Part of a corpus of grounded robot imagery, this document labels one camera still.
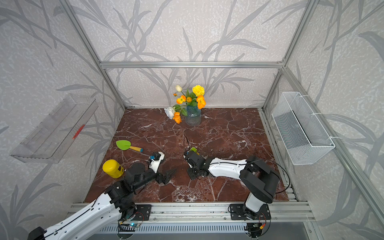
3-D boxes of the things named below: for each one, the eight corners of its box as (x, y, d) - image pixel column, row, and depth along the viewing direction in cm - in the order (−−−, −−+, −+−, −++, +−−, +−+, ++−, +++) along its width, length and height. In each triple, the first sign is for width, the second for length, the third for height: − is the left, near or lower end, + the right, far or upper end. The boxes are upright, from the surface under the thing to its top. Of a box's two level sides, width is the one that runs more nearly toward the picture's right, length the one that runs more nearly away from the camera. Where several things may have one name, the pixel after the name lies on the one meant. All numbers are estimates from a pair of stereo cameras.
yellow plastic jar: (109, 178, 87) (99, 171, 78) (114, 167, 91) (105, 159, 83) (122, 178, 87) (113, 171, 78) (126, 167, 91) (118, 159, 83)
